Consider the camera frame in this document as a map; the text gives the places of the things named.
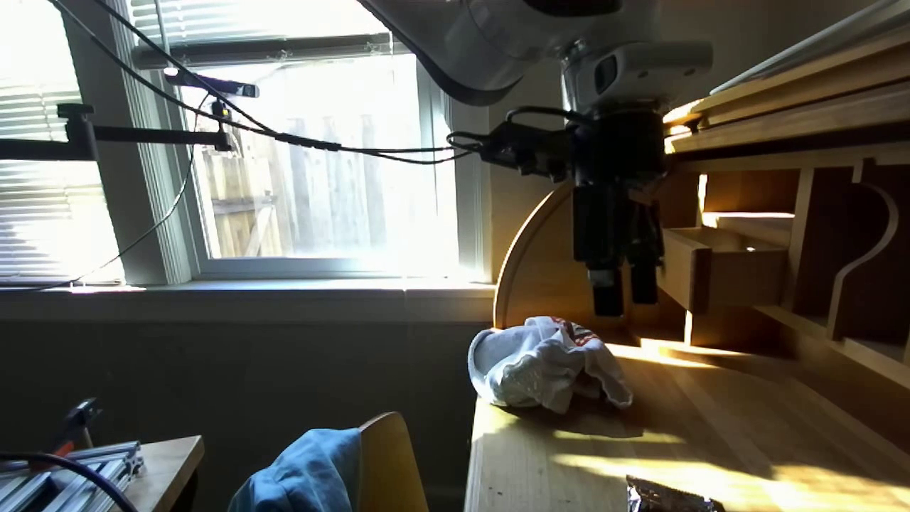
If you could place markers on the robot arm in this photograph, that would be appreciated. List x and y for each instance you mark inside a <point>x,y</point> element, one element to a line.
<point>490,35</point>

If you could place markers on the blue cloth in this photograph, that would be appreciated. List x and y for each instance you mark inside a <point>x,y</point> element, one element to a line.
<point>306,476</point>

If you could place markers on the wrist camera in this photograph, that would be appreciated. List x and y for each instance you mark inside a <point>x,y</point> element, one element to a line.
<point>530,149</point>

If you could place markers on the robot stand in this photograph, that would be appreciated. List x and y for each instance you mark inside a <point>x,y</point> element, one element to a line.
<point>153,469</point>

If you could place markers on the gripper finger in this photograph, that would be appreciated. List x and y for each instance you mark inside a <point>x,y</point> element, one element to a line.
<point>644,270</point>
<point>604,284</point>

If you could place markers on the wooden drawer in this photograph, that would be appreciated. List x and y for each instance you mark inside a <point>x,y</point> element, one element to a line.
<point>725,267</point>

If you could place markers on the wooden fence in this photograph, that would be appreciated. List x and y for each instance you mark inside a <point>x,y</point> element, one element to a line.
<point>242,206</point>

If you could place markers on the silver foil wrapper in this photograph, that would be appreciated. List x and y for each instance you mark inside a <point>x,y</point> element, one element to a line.
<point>665,498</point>

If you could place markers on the window with raised blind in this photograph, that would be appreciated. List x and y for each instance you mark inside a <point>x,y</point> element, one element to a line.
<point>320,178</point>

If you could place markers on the wooden chair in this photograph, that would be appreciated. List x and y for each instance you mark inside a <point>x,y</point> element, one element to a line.
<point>391,466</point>

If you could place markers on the wooden desk hutch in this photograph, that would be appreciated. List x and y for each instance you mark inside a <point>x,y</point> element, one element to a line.
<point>846,235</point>

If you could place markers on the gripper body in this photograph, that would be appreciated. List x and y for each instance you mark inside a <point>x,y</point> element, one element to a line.
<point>618,149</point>

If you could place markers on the crumpled white cloth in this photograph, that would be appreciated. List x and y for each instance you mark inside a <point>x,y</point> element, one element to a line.
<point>540,366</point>

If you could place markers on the camera on mount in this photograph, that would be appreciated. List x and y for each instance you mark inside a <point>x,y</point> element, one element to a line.
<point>142,134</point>

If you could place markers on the window with closed blind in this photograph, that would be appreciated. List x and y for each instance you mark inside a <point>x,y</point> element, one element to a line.
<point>50,178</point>

